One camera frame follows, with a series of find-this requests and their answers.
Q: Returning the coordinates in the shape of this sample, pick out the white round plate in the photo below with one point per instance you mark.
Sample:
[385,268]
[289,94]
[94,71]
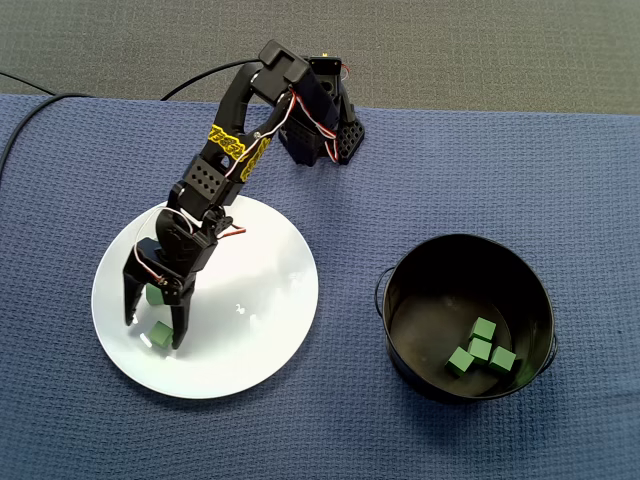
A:
[250,300]

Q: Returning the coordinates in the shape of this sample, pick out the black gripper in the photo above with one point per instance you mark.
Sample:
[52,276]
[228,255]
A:
[150,267]

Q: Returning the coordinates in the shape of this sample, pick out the green cube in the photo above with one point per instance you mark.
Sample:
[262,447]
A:
[484,329]
[502,359]
[160,334]
[481,350]
[460,361]
[152,296]

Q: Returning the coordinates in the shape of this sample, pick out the black round container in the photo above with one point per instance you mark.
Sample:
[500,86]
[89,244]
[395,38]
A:
[450,280]

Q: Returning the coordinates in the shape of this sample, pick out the black robot arm with stickers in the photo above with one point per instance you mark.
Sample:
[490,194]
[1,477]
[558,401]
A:
[205,177]

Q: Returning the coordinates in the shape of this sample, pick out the blue woven table cloth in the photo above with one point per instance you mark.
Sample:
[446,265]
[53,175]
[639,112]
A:
[450,175]

